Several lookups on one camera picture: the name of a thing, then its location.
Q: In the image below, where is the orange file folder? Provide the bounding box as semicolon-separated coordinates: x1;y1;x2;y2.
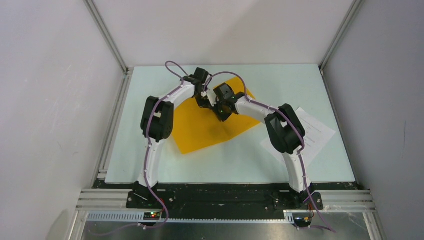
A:
171;97;261;155

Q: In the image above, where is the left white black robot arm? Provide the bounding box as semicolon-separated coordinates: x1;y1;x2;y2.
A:
133;67;218;208

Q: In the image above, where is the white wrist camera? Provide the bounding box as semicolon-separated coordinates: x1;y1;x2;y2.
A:
200;89;217;106
205;74;213;85

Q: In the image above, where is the controller board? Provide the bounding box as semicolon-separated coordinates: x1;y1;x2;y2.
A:
293;217;312;229
143;211;162;221

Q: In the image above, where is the left controller board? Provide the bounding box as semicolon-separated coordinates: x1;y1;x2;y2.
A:
143;211;162;221

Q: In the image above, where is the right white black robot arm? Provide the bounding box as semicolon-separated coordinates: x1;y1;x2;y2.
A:
208;83;319;211

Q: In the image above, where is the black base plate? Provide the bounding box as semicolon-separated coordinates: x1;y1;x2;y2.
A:
93;180;360;221

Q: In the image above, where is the aluminium frame rail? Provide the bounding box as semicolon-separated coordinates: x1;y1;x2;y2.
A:
67;184;386;240

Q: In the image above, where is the right controller board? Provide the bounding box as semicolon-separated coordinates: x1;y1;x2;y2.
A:
293;217;312;229

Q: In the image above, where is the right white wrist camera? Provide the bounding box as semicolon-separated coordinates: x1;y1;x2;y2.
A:
200;89;217;106

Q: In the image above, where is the left aluminium corner post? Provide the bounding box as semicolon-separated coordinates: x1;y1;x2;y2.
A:
83;0;129;75

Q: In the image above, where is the right aluminium corner post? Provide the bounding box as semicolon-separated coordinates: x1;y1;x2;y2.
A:
319;0;365;76

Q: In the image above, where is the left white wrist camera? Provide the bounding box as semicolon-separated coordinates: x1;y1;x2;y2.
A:
205;74;213;85

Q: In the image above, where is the aluminium corner post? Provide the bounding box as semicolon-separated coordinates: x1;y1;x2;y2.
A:
319;0;365;76
83;0;129;75

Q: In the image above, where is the white paper sheet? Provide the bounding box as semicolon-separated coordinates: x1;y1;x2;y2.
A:
258;107;336;168

